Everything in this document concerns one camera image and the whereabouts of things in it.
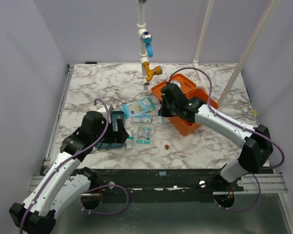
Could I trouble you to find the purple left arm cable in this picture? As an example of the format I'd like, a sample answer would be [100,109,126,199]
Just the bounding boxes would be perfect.
[19,98,130,234]

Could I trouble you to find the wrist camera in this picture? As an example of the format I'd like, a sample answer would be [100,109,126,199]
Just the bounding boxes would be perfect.
[94,104,114,118]
[170,80,181,89]

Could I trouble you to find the small band-aid packet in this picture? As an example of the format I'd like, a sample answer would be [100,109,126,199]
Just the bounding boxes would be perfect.
[136,127,151,144]

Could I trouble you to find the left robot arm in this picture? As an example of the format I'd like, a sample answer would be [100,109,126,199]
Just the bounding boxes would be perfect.
[9,111,129,234]

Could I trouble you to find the yellow faucet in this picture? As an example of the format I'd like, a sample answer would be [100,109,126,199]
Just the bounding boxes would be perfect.
[142,62,163,82]

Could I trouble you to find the blue faucet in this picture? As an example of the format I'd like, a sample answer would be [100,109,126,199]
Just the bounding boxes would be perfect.
[140,31,153,58]

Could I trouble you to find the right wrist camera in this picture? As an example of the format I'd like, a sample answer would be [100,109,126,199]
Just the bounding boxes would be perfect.
[170,80,181,89]

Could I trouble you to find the teal divided tray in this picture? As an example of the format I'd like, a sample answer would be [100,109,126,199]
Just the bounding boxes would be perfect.
[95,111,128,149]

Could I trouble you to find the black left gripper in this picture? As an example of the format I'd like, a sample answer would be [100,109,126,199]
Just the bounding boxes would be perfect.
[92,118,129,144]

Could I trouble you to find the blue white wipe packet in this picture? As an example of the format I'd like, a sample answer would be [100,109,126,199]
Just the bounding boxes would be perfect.
[133,114,152,123]

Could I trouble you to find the orange medicine kit box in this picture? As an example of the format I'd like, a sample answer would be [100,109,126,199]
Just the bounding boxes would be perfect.
[151,73,209,136]

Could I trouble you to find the white PVC pipe frame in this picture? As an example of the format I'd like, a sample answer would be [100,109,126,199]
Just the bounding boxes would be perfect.
[136,0,281,103]

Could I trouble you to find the white bottle green label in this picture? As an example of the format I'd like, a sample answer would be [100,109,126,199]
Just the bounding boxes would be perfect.
[125,131,134,149]

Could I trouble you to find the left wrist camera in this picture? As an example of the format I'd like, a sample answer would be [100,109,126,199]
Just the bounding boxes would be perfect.
[94,104,114,118]

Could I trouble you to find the blue cotton swab bag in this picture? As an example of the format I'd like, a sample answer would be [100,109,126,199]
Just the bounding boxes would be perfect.
[122,97,155,118]

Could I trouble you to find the black-handled bandage scissors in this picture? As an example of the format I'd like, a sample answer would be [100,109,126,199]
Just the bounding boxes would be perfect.
[116,116,123,132]

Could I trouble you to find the blue-labelled bandage roll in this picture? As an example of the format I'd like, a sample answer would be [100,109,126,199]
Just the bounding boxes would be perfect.
[157,116,165,126]

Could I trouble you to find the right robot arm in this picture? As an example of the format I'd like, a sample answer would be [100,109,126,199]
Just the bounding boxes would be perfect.
[159,83,273,191]

